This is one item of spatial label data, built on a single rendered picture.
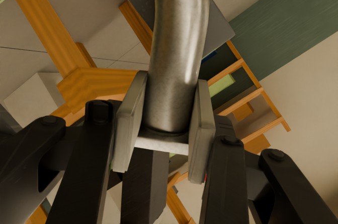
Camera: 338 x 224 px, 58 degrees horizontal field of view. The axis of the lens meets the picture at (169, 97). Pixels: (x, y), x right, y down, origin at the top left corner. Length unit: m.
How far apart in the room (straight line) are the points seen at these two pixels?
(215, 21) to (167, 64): 0.06
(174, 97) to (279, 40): 5.82
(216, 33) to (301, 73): 5.78
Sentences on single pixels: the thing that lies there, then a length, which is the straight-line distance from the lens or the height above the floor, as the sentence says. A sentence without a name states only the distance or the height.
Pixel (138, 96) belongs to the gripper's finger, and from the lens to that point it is 0.15.
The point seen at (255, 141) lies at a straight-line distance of 5.54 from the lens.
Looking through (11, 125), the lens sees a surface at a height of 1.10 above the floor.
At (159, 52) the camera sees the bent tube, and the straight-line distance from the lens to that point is 0.17.
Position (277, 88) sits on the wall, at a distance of 5.95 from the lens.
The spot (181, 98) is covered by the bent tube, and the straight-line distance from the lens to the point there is 0.17.
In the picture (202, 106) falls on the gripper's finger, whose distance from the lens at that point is 0.15.
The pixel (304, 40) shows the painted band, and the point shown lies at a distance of 6.02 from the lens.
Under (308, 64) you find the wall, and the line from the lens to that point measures 6.00.
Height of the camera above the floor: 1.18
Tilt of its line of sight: 6 degrees down
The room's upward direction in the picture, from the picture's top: 147 degrees clockwise
